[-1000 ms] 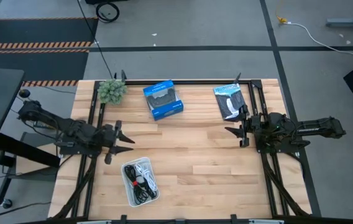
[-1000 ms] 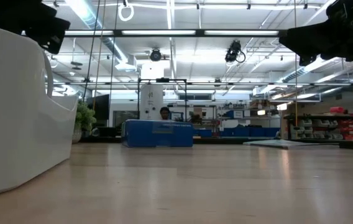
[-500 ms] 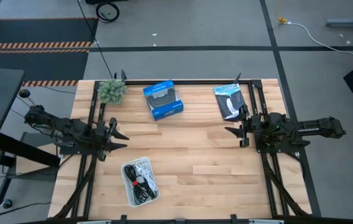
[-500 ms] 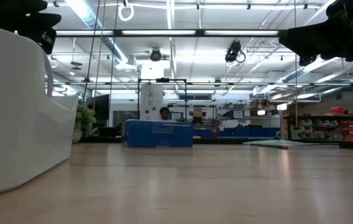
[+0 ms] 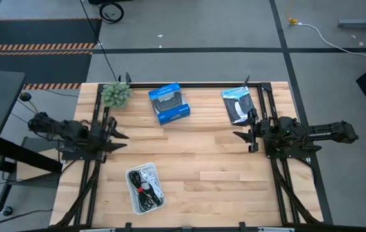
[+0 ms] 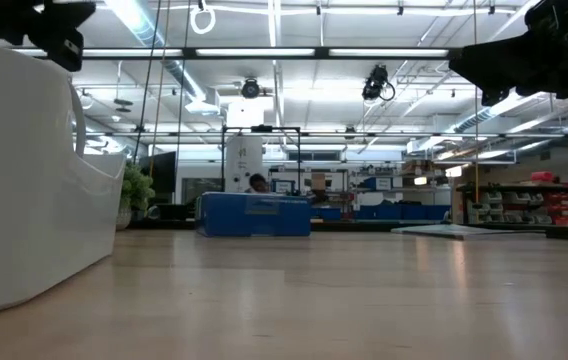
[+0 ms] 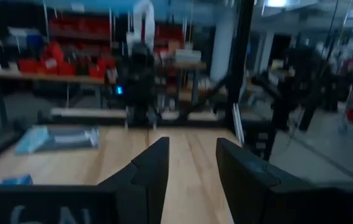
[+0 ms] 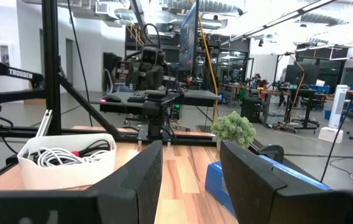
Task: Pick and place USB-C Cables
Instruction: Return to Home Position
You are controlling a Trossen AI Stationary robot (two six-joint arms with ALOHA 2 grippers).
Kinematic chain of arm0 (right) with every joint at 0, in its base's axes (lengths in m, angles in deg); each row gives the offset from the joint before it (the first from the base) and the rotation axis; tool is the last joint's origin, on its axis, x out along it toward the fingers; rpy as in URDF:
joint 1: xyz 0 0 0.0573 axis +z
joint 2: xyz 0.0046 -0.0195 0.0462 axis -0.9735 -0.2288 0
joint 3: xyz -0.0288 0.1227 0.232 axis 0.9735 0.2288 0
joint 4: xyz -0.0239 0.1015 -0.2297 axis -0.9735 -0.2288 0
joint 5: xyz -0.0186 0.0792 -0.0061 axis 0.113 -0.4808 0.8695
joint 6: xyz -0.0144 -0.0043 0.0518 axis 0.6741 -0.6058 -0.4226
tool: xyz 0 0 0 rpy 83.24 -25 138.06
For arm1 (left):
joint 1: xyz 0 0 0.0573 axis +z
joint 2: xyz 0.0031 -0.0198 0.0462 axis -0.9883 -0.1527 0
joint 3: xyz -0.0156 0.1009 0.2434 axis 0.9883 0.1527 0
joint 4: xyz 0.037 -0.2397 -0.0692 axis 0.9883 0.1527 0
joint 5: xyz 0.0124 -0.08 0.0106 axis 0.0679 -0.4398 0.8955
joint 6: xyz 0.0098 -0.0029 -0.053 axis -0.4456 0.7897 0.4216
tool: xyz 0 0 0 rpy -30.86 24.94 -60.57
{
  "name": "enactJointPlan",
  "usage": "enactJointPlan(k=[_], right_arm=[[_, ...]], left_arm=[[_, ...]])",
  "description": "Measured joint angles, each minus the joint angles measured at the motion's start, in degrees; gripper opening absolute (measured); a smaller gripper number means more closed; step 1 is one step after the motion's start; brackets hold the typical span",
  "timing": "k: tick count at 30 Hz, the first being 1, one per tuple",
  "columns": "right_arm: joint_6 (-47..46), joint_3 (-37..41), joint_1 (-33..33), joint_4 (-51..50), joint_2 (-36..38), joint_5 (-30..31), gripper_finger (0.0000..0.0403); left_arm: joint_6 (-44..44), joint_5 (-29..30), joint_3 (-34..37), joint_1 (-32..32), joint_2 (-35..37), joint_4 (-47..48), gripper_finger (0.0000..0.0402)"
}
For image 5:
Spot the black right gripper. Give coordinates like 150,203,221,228
233,108,267,154

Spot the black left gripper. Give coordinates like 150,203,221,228
88,116,130,162

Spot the short grey USB-C cable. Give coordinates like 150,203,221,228
139,169,151,188

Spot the long white USB-C cable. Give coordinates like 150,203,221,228
146,168,164,199

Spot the black cable with red tie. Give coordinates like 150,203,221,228
128,170,164,213

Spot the magazine with waterfall cover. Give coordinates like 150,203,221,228
220,86,258,126

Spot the green potted plant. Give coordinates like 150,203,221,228
101,82,132,109

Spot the white plastic bin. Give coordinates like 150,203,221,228
124,162,167,215

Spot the blue game controller box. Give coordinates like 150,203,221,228
148,82,191,126

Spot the yellow plug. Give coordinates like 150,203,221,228
285,0,299,26

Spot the black mat with hazard stripes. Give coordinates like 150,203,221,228
0,17,102,90

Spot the grey metal desk foot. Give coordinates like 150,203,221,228
337,0,366,30

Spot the black metal rig frame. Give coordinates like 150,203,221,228
53,73,324,232

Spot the thin black cable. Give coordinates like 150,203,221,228
79,0,119,82

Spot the white floor cable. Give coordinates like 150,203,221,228
294,21,366,67

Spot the coiled black cable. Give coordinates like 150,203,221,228
99,1,125,24

